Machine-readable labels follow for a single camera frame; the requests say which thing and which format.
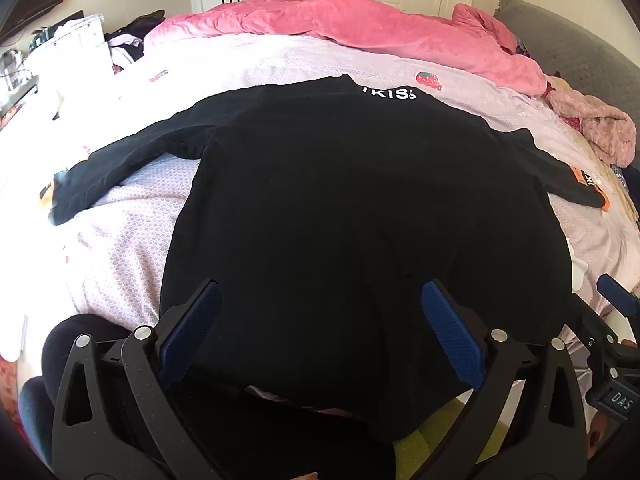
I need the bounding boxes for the strawberry print bed sheet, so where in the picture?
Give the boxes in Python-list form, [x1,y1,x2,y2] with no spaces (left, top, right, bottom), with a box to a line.
[0,30,640,361]

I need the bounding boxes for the person's right hand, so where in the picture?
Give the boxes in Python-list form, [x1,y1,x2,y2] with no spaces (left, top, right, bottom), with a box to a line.
[584,412,626,462]

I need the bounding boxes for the pile of dark clothes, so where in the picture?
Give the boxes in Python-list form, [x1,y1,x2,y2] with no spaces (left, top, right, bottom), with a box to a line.
[104,9,166,73]

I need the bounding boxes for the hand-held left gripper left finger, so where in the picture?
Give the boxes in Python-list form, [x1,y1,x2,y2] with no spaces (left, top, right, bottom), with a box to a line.
[51,278,223,480]

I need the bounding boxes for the yellow-green cloth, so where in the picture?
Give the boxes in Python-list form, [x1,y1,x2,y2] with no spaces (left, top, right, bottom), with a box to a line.
[392,397,478,463]

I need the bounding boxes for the dark blue clothes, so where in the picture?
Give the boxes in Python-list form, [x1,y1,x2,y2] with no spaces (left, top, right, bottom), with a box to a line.
[610,162,640,188]

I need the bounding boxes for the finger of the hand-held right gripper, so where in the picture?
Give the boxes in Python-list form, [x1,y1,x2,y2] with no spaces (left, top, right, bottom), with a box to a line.
[596,273,640,319]
[569,295,622,349]

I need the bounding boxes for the grey padded headboard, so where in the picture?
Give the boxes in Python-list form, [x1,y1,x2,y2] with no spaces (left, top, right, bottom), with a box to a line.
[492,0,640,126]

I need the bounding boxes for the pink fluffy garment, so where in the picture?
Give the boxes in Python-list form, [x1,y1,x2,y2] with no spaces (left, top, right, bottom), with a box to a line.
[545,87,638,166]

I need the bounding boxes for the pink quilt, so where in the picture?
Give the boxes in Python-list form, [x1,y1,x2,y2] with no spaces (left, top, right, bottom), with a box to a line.
[144,0,551,97]

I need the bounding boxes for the clear glass jar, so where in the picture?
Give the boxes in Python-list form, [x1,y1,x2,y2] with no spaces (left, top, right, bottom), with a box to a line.
[0,49,25,83]

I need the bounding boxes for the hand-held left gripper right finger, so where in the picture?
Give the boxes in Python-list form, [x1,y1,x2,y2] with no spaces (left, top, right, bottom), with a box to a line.
[420,279,588,480]

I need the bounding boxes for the black long-sleeve shirt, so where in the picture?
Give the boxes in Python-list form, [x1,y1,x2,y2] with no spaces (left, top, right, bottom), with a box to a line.
[48,74,612,441]

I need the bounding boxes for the white drawer cabinet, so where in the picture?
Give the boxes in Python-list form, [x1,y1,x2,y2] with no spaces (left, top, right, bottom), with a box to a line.
[22,15,113,91]

